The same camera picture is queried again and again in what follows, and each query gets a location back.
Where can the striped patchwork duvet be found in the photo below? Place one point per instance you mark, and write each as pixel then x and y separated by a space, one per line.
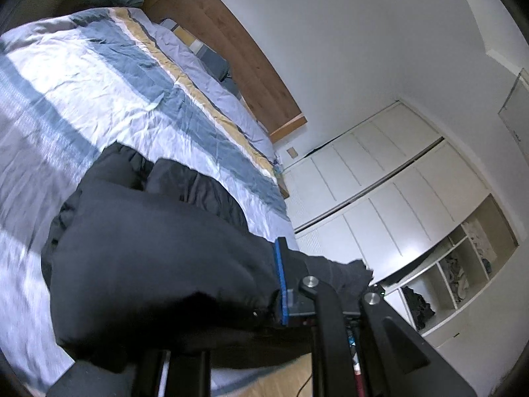
pixel 103 91

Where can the wooden headboard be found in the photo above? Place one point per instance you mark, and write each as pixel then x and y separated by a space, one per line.
pixel 231 41

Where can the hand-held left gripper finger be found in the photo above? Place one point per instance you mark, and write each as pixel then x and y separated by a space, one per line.
pixel 282 281

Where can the white wardrobe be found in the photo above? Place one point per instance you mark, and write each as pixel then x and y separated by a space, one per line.
pixel 392 182

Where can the striped pillow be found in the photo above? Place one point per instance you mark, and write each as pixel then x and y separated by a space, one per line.
pixel 198 53

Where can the dark cloth pile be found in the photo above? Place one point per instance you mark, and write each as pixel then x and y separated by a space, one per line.
pixel 417 308

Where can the wooden nightstand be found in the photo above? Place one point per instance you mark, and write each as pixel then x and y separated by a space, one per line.
pixel 283 184

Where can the beige wall switch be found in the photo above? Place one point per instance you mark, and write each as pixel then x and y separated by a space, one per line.
pixel 291 152

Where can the black puffer jacket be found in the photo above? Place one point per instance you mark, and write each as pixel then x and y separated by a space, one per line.
pixel 157 256

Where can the pale clothes pile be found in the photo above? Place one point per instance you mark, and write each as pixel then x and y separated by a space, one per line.
pixel 454 277

